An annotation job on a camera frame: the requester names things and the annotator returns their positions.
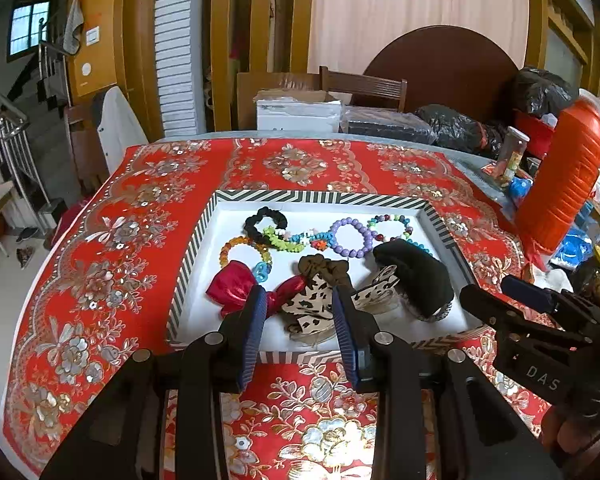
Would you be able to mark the black scrunchie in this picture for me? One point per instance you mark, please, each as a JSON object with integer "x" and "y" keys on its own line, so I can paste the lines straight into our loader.
{"x": 257, "y": 220}

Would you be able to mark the leopard print scrunchie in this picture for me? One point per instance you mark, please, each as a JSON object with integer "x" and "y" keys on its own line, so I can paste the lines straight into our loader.
{"x": 310, "y": 305}

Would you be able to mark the white cardboard box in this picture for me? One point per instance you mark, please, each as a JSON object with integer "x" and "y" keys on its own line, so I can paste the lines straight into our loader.
{"x": 297, "y": 112}

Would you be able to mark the red satin bow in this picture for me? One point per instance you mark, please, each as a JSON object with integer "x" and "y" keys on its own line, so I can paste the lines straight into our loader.
{"x": 232, "y": 285}

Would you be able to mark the clear jar with red lid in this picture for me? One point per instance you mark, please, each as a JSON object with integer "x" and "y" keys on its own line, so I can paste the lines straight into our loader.
{"x": 512, "y": 155}

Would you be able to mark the window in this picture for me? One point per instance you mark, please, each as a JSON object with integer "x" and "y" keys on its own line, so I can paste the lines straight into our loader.
{"x": 29, "y": 30}

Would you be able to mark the black wrapped package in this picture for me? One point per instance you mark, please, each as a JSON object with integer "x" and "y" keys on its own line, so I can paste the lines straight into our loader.
{"x": 385, "y": 125}

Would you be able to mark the black velvet hair band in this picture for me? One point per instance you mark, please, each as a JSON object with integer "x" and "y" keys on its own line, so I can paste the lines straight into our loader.
{"x": 415, "y": 270}

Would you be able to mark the brown cardboard sheet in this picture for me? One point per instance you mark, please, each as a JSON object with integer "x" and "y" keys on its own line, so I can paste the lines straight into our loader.
{"x": 275, "y": 82}

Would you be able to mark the patterned shoe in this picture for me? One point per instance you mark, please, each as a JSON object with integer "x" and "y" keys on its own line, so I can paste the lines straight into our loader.
{"x": 26, "y": 257}

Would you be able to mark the zebra print bow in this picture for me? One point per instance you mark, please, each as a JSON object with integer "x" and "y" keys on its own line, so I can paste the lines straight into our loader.
{"x": 377, "y": 290}

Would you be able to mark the white wall switch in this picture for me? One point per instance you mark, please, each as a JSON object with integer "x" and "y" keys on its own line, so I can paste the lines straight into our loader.
{"x": 92, "y": 36}

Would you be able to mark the dark wooden chair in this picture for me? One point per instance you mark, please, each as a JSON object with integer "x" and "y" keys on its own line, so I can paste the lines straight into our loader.
{"x": 85, "y": 155}

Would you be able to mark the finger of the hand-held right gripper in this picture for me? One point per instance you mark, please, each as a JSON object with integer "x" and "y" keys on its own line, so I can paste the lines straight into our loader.
{"x": 490, "y": 310}
{"x": 525, "y": 290}

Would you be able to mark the red floral tablecloth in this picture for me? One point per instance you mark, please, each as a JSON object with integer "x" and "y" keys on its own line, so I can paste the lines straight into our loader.
{"x": 105, "y": 260}

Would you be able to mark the orange ribbed plastic bottle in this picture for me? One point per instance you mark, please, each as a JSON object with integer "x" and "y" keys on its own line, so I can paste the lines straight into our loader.
{"x": 562, "y": 175}

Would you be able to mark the metal stair railing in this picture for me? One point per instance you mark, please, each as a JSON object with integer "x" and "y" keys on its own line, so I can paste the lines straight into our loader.
{"x": 10, "y": 150}

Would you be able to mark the person's right hand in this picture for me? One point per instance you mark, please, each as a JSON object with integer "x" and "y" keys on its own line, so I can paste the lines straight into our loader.
{"x": 575, "y": 435}

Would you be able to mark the white folded board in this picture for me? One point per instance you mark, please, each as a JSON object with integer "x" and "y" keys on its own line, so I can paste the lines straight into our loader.
{"x": 120, "y": 130}

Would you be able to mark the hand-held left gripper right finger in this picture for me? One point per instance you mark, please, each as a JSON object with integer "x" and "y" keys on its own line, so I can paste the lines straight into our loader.
{"x": 342, "y": 335}

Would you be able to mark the red plastic basket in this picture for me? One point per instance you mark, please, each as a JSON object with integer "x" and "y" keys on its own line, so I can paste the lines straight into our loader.
{"x": 532, "y": 130}

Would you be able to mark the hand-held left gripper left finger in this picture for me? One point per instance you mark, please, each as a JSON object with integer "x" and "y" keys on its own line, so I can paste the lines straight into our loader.
{"x": 257, "y": 330}

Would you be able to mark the white ribbed column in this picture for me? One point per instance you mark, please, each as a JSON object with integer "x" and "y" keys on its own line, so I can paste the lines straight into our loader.
{"x": 177, "y": 50}

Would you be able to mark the striped edge white tray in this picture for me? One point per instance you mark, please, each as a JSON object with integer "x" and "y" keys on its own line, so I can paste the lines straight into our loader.
{"x": 305, "y": 211}

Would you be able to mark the round brown table top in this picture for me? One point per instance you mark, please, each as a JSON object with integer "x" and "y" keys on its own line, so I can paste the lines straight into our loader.
{"x": 440, "y": 70}

